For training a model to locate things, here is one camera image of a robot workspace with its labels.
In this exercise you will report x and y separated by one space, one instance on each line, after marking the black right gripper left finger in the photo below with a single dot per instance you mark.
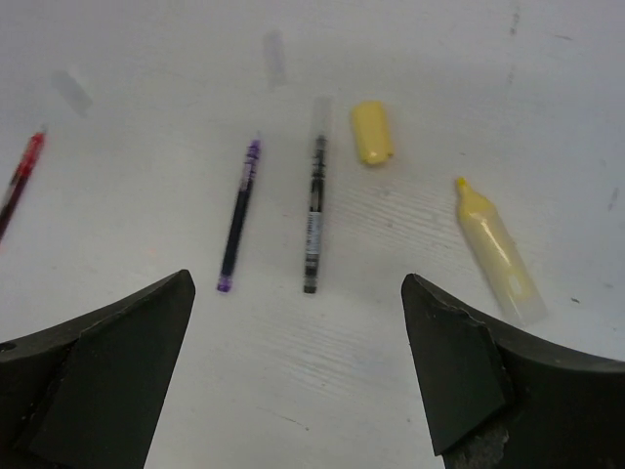
88 392

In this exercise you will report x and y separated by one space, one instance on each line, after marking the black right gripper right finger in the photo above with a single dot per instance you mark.
498 397

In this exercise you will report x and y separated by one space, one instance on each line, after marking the red gel pen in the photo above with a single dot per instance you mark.
21 176

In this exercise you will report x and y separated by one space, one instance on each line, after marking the yellow cap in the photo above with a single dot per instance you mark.
372 134

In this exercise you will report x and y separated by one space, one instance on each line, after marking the black gel pen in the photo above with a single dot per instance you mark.
321 129

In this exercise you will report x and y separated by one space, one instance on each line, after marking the purple gel pen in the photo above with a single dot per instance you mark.
245 188

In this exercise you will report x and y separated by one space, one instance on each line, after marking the clear pen cap left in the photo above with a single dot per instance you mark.
72 92

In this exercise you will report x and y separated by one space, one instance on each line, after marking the clear pen cap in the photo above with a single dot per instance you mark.
72 92
274 57

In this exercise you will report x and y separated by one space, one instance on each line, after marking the clear pen cap right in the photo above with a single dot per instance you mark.
274 57

